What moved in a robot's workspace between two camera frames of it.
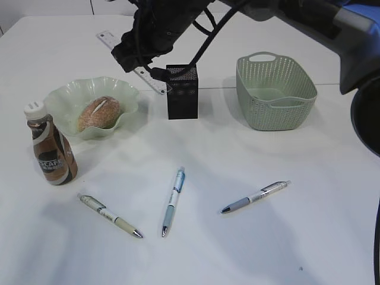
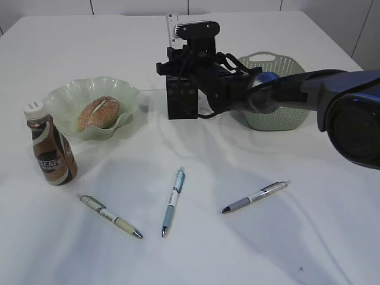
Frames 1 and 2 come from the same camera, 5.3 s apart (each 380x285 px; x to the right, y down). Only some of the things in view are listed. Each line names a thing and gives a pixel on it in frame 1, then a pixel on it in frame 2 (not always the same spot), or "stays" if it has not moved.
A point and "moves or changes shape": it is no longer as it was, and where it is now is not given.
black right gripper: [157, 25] → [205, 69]
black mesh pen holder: [183, 104] stays
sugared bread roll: [101, 112] stays
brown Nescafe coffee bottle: [56, 156] stays
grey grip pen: [263, 192] stays
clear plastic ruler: [110, 39] moves or changes shape
